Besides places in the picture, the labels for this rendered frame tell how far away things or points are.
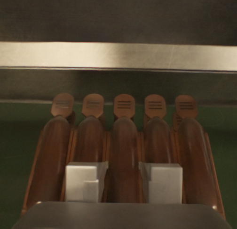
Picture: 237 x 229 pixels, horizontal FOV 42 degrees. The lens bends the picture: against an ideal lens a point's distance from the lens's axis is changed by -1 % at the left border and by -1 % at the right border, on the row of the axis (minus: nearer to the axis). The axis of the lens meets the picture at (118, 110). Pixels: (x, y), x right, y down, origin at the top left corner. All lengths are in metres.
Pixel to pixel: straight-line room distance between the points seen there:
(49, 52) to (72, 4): 0.08
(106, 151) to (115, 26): 0.17
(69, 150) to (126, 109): 0.05
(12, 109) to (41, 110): 0.02
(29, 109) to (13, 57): 0.05
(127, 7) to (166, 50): 0.09
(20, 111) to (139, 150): 0.12
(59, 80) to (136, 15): 0.11
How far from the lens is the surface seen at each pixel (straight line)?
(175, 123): 0.23
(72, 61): 0.25
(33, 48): 0.26
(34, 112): 0.27
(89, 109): 0.21
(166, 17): 0.33
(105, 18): 0.33
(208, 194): 0.17
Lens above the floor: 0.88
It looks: 46 degrees down
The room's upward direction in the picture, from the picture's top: 3 degrees clockwise
